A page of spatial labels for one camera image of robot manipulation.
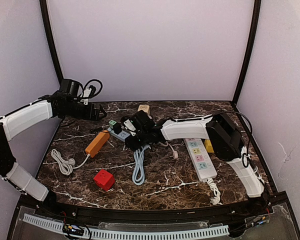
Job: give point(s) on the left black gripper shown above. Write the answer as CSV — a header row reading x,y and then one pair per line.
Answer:
x,y
94,111

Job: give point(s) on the red cube socket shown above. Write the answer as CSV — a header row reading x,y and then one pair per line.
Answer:
x,y
104,180

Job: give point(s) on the yellow cube socket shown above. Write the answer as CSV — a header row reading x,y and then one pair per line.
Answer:
x,y
208,146

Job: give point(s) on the white power strip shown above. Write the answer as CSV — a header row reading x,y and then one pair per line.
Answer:
x,y
200,158

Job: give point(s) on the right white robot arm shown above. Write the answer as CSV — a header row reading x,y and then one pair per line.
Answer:
x,y
225,137

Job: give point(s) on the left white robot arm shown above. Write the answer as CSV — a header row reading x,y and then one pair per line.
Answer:
x,y
12,125

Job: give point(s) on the green plug adapter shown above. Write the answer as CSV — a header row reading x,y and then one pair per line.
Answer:
x,y
112,123

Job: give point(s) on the black plug adapter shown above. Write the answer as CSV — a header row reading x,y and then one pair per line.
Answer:
x,y
117,128

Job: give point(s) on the beige cube socket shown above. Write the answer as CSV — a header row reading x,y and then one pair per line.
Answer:
x,y
145,108

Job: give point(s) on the light blue power strip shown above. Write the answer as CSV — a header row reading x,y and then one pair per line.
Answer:
x,y
122,136

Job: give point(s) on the orange power strip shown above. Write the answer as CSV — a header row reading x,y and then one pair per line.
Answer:
x,y
96,144

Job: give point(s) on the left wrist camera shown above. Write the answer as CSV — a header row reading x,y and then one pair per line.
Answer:
x,y
77,92

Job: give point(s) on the white slotted cable duct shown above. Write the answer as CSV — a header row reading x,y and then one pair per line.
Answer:
x,y
104,234

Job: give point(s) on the left black frame post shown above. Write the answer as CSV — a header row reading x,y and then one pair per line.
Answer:
x,y
55,52

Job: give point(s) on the black frame post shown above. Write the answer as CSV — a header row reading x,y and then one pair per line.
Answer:
x,y
55,52
248,51

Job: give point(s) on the black front rail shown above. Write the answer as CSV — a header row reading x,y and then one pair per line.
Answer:
x,y
228,214

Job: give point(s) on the right black frame post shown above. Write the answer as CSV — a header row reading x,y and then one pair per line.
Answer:
x,y
248,51

